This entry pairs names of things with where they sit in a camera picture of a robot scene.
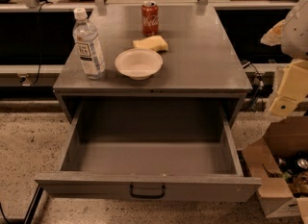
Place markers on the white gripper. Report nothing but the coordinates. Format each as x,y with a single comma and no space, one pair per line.
296,35

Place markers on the clear plastic water bottle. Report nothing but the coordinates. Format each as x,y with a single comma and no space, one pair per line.
86,39

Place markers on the open grey top drawer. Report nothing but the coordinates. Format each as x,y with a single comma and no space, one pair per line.
184,144

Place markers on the cardboard box with trash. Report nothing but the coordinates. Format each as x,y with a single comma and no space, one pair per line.
279,159

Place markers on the grey metal cabinet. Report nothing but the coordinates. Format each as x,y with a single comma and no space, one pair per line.
196,60

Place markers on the yellow sponge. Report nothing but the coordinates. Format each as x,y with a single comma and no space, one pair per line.
155,43

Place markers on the white paper bowl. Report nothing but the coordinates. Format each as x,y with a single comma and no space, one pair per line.
138,64

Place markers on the red coca-cola can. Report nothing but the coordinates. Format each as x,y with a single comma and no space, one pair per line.
149,16

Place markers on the black drawer handle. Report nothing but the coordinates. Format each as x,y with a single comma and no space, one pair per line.
147,193

